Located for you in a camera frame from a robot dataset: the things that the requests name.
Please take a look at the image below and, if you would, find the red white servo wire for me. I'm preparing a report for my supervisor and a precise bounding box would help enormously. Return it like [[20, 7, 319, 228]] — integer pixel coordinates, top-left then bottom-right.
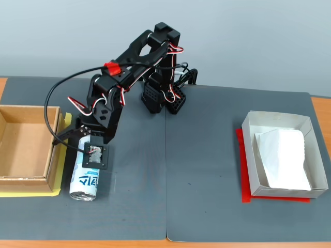
[[67, 96, 90, 116]]

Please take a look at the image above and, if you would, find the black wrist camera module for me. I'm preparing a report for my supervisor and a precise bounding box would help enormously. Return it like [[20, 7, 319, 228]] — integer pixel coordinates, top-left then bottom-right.
[[82, 141, 110, 171]]

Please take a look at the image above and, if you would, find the white blue drink can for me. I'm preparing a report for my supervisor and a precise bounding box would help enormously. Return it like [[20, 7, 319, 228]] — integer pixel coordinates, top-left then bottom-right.
[[69, 135, 100, 202]]

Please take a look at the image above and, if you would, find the red paper sheet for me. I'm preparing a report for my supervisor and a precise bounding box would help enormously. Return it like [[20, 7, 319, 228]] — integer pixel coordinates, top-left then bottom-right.
[[235, 128, 311, 204]]

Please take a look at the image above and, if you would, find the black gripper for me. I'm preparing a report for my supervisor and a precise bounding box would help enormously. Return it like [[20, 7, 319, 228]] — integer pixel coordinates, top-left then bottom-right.
[[53, 91, 123, 145]]

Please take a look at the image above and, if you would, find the red tape strip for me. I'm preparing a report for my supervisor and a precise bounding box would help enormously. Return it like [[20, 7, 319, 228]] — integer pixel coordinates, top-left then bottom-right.
[[103, 59, 122, 77]]

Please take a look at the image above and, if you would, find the grey textured table mat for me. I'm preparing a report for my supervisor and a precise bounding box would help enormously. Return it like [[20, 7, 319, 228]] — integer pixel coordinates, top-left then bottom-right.
[[164, 84, 331, 243], [0, 76, 168, 241]]

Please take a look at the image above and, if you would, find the brown cardboard box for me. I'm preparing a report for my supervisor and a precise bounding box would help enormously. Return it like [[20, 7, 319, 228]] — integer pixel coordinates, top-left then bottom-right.
[[0, 104, 65, 193]]

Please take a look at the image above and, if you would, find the black power cable bundle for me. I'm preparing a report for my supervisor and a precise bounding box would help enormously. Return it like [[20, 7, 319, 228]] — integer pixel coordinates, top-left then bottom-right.
[[175, 61, 199, 86]]

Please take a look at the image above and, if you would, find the white cardboard box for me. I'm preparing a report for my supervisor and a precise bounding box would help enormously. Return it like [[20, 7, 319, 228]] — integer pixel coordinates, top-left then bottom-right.
[[242, 110, 328, 199]]

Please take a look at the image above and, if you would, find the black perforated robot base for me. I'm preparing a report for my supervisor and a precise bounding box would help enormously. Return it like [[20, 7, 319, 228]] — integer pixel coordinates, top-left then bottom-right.
[[141, 72, 187, 116]]

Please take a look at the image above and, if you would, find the white crumpled paper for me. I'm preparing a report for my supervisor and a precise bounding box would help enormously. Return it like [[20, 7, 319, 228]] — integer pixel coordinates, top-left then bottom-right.
[[254, 129, 312, 191]]

